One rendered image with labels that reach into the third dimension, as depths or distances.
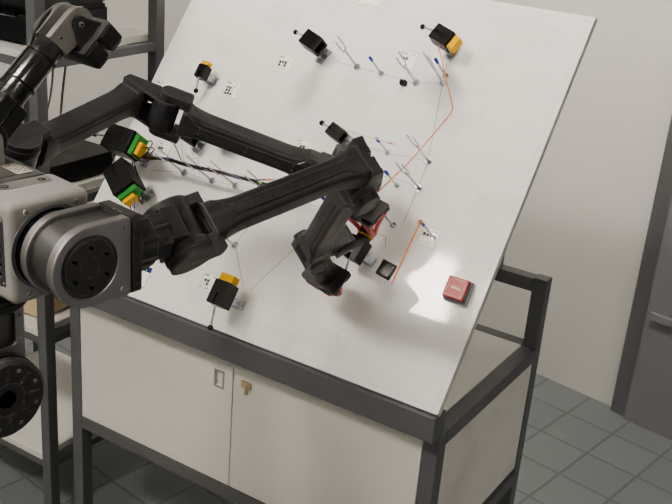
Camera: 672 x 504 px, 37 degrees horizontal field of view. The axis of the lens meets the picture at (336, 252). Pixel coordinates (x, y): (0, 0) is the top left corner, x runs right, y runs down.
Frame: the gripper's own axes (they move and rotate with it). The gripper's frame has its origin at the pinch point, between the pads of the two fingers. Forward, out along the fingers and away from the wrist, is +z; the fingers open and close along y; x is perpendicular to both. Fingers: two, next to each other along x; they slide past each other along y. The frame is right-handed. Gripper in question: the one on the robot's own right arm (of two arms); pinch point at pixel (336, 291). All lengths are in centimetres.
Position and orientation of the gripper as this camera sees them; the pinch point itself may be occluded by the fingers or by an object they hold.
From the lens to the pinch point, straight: 236.6
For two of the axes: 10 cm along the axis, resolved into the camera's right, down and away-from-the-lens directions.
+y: -7.6, -4.2, 5.0
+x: -5.9, 7.7, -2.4
